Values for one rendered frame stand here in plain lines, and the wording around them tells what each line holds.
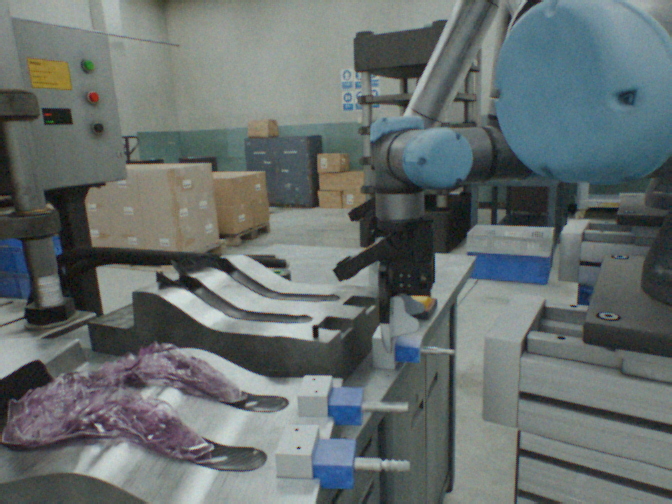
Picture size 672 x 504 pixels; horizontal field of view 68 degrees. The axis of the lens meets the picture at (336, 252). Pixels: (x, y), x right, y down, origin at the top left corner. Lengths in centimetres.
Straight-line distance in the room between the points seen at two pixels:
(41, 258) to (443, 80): 93
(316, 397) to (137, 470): 20
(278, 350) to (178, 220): 394
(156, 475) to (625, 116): 48
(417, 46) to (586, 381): 440
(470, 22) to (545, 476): 75
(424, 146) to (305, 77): 774
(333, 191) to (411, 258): 693
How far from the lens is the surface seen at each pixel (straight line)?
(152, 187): 475
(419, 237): 76
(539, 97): 36
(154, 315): 91
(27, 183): 125
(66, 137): 147
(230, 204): 542
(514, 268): 397
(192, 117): 980
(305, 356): 75
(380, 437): 99
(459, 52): 100
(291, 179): 791
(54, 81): 147
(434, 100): 100
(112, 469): 54
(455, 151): 63
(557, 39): 35
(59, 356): 78
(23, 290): 459
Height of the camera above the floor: 119
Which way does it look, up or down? 14 degrees down
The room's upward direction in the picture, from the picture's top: 3 degrees counter-clockwise
